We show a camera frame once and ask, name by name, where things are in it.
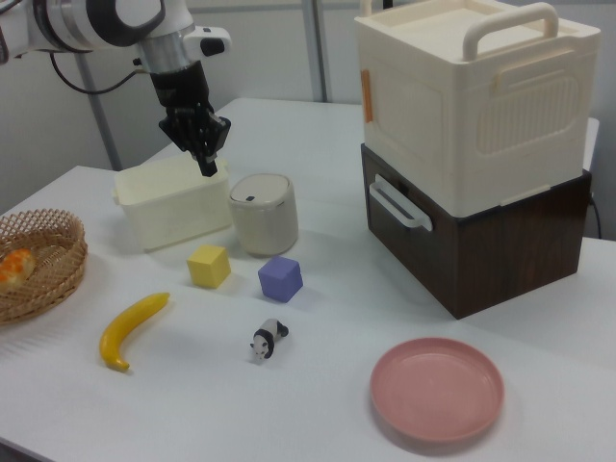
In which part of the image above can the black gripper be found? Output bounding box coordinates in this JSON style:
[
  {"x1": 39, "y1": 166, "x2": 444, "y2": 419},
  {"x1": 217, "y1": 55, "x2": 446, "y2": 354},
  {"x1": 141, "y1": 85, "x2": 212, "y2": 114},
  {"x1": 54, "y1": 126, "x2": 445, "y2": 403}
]
[{"x1": 150, "y1": 61, "x2": 233, "y2": 179}]

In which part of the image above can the dark wood drawer box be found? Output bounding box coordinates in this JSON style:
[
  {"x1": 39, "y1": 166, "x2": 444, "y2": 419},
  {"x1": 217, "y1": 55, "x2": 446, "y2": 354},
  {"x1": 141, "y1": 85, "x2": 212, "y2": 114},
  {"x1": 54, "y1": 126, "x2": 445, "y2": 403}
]
[{"x1": 360, "y1": 142, "x2": 593, "y2": 321}]

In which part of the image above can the yellow toy banana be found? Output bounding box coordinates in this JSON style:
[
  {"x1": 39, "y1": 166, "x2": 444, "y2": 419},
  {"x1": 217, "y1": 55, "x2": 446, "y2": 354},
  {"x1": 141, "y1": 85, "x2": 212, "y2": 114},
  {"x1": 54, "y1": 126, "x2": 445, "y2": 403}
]
[{"x1": 98, "y1": 292, "x2": 171, "y2": 372}]

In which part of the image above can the pink plate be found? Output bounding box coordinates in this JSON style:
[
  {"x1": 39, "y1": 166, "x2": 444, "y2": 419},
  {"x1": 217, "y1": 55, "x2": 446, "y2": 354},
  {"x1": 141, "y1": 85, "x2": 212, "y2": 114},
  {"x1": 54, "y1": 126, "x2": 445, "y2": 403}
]
[{"x1": 369, "y1": 337, "x2": 506, "y2": 443}]

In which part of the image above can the cream storage box with handle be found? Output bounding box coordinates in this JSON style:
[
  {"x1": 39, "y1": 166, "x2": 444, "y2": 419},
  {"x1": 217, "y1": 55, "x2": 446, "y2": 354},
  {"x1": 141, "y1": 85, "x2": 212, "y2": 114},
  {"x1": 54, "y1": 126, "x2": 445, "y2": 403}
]
[{"x1": 353, "y1": 0, "x2": 603, "y2": 216}]

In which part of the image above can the white drawer handle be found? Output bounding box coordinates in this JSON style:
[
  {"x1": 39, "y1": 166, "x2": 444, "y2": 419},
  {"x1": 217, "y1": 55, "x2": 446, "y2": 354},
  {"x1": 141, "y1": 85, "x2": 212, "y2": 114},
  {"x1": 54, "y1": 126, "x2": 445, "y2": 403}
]
[{"x1": 368, "y1": 173, "x2": 433, "y2": 232}]

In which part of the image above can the beige dustbin lid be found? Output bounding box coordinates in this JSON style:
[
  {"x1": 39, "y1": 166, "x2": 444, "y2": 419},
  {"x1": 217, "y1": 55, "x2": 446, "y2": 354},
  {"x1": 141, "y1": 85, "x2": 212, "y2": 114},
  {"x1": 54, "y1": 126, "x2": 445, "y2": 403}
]
[{"x1": 229, "y1": 173, "x2": 292, "y2": 206}]

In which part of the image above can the orange glazed bread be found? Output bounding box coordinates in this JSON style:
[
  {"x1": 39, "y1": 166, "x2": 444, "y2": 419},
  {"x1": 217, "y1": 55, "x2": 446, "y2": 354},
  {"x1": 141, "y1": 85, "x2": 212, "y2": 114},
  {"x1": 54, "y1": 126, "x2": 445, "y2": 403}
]
[{"x1": 0, "y1": 248, "x2": 38, "y2": 289}]

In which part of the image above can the black cable behind table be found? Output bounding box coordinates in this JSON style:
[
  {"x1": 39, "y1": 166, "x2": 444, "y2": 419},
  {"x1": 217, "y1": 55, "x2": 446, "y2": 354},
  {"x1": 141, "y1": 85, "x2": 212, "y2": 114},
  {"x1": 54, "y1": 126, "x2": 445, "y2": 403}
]
[{"x1": 587, "y1": 192, "x2": 603, "y2": 240}]

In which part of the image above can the woven wicker basket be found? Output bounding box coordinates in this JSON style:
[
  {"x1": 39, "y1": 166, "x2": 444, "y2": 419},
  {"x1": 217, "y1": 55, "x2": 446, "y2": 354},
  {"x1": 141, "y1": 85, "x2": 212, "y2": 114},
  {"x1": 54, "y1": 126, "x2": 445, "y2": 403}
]
[{"x1": 0, "y1": 208, "x2": 90, "y2": 326}]

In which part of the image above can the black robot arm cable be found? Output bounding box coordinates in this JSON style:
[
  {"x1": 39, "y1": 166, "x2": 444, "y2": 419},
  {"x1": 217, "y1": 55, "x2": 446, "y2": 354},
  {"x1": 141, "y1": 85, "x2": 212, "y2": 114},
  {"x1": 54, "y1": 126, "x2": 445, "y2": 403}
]
[{"x1": 49, "y1": 51, "x2": 146, "y2": 95}]

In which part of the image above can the yellow cube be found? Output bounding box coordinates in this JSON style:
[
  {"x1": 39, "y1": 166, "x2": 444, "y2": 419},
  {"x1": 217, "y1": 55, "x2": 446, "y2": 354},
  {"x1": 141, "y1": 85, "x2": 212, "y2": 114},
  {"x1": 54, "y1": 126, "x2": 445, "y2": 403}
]
[{"x1": 186, "y1": 244, "x2": 231, "y2": 289}]

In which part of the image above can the grey metal frame post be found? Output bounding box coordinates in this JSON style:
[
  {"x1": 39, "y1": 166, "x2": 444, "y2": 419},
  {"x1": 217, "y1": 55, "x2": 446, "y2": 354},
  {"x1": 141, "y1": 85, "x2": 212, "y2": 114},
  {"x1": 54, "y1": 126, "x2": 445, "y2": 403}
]
[
  {"x1": 302, "y1": 0, "x2": 334, "y2": 103},
  {"x1": 76, "y1": 49, "x2": 122, "y2": 171}
]

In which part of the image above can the beige round dustbin body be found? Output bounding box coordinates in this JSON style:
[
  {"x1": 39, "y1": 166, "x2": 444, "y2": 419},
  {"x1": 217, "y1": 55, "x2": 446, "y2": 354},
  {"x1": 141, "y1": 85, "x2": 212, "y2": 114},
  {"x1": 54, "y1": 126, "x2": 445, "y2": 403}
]
[{"x1": 227, "y1": 180, "x2": 299, "y2": 256}]

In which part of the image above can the panda figurine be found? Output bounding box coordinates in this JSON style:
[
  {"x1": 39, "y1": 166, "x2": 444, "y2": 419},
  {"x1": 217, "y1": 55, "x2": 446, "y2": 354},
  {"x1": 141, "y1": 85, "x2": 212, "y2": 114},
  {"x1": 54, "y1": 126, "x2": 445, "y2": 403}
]
[{"x1": 248, "y1": 318, "x2": 291, "y2": 363}]

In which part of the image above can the cream open plastic container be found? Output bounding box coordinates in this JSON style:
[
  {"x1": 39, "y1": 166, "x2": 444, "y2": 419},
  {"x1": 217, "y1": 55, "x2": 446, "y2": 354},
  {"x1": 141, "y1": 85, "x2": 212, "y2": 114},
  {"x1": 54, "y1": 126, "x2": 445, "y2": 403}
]
[{"x1": 112, "y1": 156, "x2": 233, "y2": 252}]

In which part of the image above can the orange tape strip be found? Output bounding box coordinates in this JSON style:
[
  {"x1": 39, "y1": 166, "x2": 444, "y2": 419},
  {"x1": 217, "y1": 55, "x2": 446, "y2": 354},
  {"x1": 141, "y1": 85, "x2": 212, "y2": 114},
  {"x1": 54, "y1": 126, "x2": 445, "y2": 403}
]
[{"x1": 360, "y1": 69, "x2": 375, "y2": 121}]

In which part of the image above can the purple cube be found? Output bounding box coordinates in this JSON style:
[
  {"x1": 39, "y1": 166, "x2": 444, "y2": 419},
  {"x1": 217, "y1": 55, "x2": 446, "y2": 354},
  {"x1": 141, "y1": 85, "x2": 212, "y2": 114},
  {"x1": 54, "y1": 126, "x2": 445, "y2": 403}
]
[{"x1": 257, "y1": 255, "x2": 304, "y2": 304}]

